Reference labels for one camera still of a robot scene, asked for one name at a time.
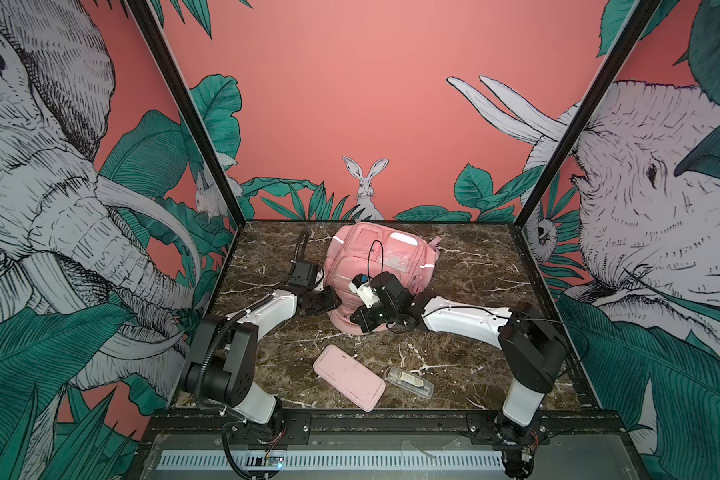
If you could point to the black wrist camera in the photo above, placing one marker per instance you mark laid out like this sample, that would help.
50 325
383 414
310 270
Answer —
303 274
383 288

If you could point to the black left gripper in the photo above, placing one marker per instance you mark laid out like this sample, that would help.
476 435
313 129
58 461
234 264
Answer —
331 302

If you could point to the pink student backpack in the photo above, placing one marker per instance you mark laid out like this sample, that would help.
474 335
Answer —
368 249

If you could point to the white ventilation grille strip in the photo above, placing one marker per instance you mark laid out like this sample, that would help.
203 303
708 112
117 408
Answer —
328 460

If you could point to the black front mounting rail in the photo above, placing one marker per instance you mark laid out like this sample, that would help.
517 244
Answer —
299 426

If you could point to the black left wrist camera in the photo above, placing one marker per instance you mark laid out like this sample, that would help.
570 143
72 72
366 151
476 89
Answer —
303 274

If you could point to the black left corner frame post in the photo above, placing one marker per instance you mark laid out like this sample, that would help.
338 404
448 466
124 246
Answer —
144 15

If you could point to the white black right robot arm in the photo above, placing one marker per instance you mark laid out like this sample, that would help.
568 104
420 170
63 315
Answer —
533 349

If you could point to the black right corner frame post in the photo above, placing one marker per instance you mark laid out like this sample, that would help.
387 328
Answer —
632 28

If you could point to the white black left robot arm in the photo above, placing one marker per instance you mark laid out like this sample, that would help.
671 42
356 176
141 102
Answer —
220 367

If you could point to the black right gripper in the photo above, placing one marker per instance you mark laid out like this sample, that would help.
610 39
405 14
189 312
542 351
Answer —
365 323

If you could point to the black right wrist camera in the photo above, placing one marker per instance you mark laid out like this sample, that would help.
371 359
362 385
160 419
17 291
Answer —
383 288

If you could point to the black corner frame post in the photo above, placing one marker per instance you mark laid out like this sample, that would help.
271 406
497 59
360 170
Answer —
632 28
144 15

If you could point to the pink pencil case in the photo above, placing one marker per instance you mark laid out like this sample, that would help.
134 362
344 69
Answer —
352 379

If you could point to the clear plastic eraser box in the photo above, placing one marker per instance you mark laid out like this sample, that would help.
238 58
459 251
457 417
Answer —
409 382

